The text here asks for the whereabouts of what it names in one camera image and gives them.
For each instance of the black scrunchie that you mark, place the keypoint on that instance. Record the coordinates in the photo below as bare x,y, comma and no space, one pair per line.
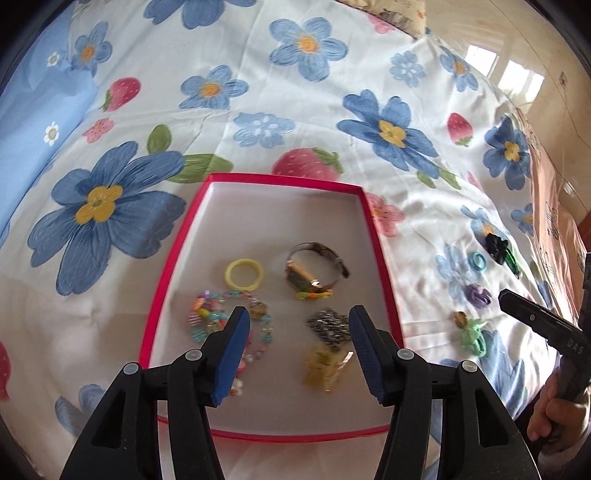
496,244

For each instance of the white blue floral bedsheet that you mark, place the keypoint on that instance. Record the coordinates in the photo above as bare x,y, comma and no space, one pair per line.
258,69

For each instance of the yellow hair claw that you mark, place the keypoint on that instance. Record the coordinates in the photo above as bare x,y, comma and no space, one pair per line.
325,371

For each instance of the light blue flowered pillow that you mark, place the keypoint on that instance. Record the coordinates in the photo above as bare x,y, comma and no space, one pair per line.
41,101

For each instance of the peach printed blanket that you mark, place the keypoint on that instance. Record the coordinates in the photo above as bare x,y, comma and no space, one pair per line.
549,198

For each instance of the gold wristwatch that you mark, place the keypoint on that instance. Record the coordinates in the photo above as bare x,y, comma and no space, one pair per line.
307,277

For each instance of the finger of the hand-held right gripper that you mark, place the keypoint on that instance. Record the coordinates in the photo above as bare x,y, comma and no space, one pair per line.
533,317

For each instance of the red shallow cardboard box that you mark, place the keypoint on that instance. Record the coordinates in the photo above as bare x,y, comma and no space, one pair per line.
277,221

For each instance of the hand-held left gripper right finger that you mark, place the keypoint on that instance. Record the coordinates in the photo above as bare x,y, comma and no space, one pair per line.
369,355

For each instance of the person's right hand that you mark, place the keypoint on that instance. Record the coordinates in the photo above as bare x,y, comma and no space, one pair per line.
551,415

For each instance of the green flower hair clip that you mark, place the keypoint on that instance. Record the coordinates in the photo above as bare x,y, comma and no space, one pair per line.
474,339

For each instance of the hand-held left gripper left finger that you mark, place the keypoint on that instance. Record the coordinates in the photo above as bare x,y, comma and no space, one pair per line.
231,355

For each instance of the cream panda print pillow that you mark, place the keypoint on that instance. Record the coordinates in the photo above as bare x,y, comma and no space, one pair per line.
406,14

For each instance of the small orange green hair clip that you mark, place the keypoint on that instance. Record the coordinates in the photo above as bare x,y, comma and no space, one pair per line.
314,294

